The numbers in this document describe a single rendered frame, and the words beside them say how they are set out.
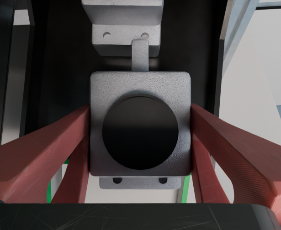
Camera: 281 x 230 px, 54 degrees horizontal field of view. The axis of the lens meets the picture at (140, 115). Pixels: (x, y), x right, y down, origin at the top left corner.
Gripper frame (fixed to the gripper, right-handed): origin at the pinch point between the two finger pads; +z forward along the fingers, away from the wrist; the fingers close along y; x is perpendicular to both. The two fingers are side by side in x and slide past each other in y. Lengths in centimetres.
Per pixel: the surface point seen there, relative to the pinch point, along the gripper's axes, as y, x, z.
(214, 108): -4.9, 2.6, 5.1
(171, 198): -4.0, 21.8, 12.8
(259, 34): -39, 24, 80
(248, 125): -23, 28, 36
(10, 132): 14.9, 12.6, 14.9
